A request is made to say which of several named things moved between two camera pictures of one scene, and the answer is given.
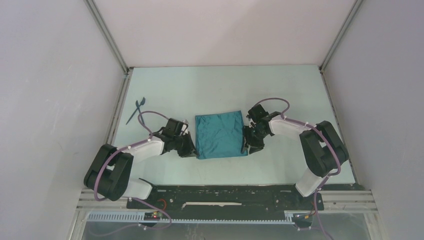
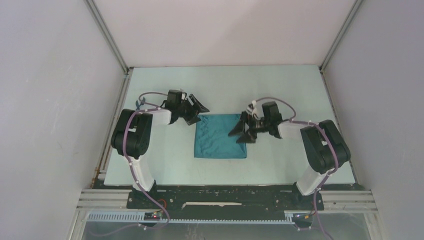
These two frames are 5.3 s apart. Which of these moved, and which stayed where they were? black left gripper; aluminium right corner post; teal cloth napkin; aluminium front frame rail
Moved: black left gripper
Stayed: aluminium front frame rail; teal cloth napkin; aluminium right corner post
